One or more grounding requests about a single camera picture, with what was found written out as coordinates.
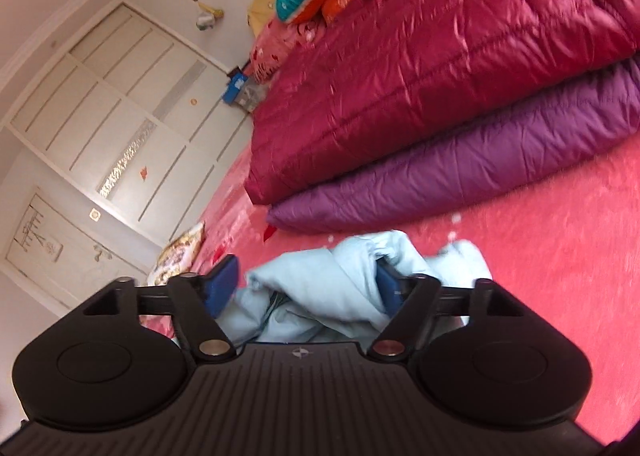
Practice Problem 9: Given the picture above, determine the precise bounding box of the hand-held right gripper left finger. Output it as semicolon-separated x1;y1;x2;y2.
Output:
82;254;240;364

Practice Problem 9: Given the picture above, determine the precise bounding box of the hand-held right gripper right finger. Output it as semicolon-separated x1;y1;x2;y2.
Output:
367;258;526;362

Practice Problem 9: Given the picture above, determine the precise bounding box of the light blue down jacket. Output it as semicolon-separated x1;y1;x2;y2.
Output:
217;230;493;344

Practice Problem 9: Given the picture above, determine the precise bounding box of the floral pillow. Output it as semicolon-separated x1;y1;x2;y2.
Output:
147;221;207;287

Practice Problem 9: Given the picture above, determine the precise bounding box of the purple down jacket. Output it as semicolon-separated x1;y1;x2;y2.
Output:
266;58;640;235

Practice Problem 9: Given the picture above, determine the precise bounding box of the pink bed blanket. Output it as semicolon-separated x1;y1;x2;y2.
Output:
140;136;640;447

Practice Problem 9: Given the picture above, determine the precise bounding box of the white door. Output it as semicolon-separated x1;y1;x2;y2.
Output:
0;151;151;317

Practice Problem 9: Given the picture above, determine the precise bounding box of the blue box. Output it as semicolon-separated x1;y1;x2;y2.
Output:
222;68;266;114

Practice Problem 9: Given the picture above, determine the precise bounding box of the white wardrobe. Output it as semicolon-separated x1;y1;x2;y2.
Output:
2;0;256;249

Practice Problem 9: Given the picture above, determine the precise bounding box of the crimson down jacket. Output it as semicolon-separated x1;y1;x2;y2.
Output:
245;0;640;205

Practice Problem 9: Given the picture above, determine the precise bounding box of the pink pillow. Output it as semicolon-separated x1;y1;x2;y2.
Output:
250;18;326;84

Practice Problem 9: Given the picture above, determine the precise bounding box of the hanging wall ornament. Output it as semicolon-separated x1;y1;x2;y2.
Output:
190;0;223;31

